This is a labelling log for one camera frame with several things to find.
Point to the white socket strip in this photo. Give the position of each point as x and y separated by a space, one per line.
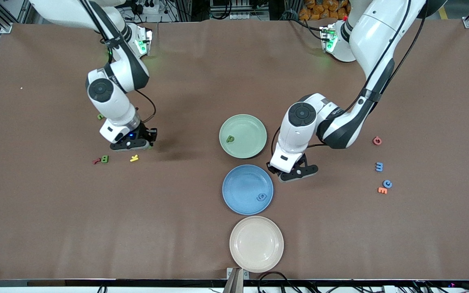
242 17

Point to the white power strip with plugs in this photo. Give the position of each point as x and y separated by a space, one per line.
149 6

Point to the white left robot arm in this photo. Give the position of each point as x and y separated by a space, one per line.
295 134

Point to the metal bracket at table edge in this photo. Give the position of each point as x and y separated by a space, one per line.
234 280

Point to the orange foam letter E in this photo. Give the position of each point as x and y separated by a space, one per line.
382 190

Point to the green foam letter P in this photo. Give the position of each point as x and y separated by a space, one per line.
230 139

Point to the light green plate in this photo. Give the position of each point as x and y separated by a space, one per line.
246 132

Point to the green foam letter B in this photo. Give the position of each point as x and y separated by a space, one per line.
104 158

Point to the blue foam letter M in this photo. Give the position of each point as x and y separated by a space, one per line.
379 167

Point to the red foam letter G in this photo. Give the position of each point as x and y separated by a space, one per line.
377 141

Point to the blue foam letter C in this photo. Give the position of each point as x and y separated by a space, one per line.
387 184

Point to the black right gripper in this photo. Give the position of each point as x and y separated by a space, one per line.
145 134

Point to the blue plate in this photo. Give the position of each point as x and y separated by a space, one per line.
242 187

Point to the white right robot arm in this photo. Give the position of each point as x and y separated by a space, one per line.
112 106

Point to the pile of orange objects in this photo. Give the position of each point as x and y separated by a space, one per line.
320 10

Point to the beige plate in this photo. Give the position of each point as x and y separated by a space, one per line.
256 244

